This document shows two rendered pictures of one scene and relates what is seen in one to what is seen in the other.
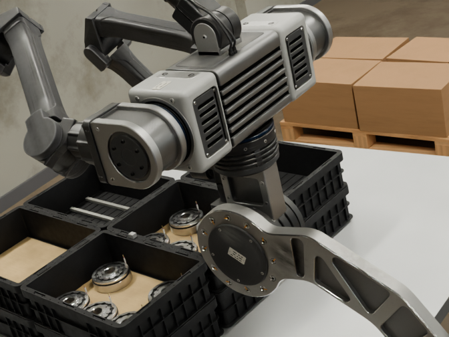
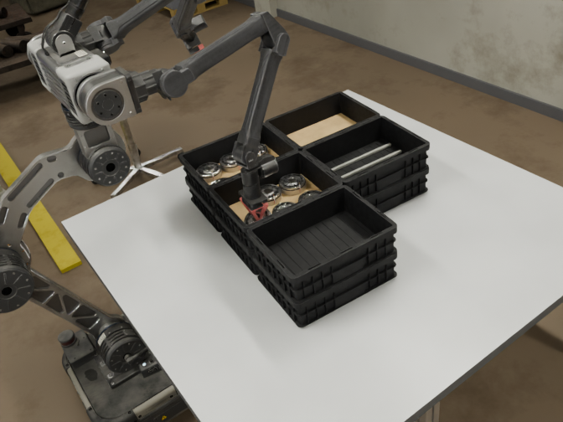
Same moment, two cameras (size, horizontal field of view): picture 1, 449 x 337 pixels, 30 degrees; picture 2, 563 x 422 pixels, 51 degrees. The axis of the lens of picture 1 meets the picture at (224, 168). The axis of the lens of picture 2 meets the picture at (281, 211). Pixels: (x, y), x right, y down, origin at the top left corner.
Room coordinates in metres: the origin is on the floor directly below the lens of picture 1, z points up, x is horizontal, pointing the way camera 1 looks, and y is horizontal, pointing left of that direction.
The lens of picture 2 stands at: (2.56, -1.53, 2.13)
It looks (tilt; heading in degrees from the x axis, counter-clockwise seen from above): 37 degrees down; 108
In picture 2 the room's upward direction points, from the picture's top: 9 degrees counter-clockwise
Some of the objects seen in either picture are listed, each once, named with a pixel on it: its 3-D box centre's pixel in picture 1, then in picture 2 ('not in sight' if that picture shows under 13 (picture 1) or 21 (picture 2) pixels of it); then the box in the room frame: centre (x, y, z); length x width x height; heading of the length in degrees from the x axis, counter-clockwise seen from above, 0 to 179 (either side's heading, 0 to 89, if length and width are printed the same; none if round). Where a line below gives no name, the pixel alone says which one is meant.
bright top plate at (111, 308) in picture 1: (97, 313); (231, 159); (1.75, 0.39, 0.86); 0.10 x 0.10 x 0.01
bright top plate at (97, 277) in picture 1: (110, 273); not in sight; (1.93, 0.36, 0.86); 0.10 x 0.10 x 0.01
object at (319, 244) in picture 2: (264, 183); (322, 242); (2.22, -0.10, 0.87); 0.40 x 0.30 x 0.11; 43
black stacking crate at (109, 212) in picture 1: (103, 209); (365, 160); (2.30, 0.39, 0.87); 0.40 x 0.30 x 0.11; 43
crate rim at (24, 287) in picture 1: (112, 277); (238, 155); (1.81, 0.34, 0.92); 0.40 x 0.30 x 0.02; 43
